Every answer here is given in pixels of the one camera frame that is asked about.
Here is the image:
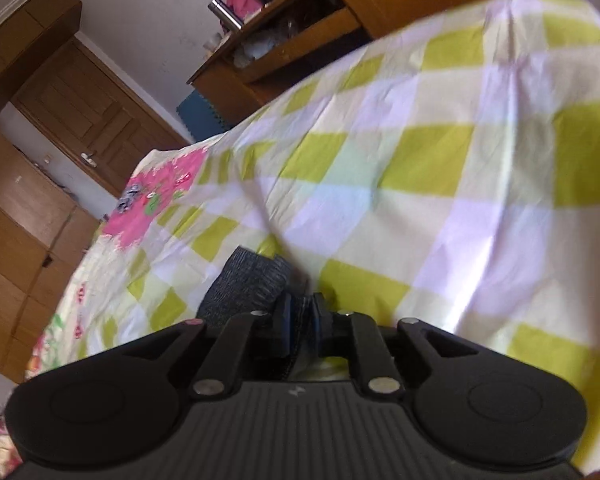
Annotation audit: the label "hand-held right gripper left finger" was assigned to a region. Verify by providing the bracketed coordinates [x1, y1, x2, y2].
[126, 293, 296, 402]

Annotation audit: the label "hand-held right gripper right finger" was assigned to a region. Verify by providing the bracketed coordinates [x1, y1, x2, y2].
[312, 291, 486, 396]

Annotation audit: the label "grey checked pants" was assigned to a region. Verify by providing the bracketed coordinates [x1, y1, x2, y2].
[197, 246, 322, 382]

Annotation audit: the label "blue foam mat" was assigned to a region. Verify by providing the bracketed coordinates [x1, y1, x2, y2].
[176, 89, 232, 144]

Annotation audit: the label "clear plastic bags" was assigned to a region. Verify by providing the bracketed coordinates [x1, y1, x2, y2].
[232, 29, 282, 69]

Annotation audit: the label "wooden wardrobe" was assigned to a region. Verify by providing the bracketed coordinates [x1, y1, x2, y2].
[0, 0, 102, 386]

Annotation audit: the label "wooden door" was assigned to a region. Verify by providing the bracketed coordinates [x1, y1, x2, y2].
[11, 39, 189, 199]

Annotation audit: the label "steel thermos bottle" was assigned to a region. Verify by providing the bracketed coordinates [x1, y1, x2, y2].
[208, 0, 244, 32]

